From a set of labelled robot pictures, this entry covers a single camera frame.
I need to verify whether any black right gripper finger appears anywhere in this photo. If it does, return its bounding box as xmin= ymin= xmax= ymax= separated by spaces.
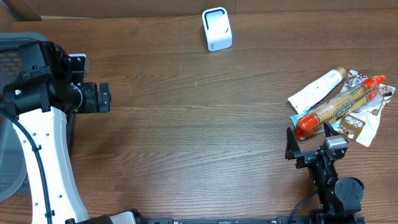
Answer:
xmin=285 ymin=127 xmax=300 ymax=160
xmin=323 ymin=121 xmax=339 ymax=138

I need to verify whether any orange spaghetti packet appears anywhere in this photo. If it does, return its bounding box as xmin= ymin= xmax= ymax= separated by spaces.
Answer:
xmin=295 ymin=75 xmax=386 ymax=139

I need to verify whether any teal snack packet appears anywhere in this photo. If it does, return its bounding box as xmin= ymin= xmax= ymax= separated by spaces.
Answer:
xmin=290 ymin=113 xmax=340 ymax=139

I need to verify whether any beige PanTree snack pouch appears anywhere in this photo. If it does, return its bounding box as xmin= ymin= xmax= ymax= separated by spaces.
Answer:
xmin=332 ymin=84 xmax=396 ymax=147

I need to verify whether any white cream tube gold cap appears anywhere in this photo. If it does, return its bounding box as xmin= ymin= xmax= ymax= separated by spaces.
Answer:
xmin=287 ymin=67 xmax=348 ymax=114

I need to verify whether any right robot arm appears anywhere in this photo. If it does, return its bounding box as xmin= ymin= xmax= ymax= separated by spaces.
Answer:
xmin=285 ymin=122 xmax=365 ymax=223

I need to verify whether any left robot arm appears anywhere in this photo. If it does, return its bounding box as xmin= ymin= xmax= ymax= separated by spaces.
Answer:
xmin=1 ymin=40 xmax=137 ymax=224

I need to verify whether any white barcode scanner stand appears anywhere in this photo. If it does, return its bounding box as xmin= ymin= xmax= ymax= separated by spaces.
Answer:
xmin=201 ymin=7 xmax=233 ymax=52

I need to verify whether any grey plastic mesh basket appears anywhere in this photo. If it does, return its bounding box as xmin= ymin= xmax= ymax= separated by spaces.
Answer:
xmin=0 ymin=32 xmax=77 ymax=202

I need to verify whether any cardboard back panel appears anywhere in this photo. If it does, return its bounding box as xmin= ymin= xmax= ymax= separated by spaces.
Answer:
xmin=1 ymin=0 xmax=397 ymax=21

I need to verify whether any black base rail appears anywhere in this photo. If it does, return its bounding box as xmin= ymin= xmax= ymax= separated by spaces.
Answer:
xmin=136 ymin=216 xmax=366 ymax=224

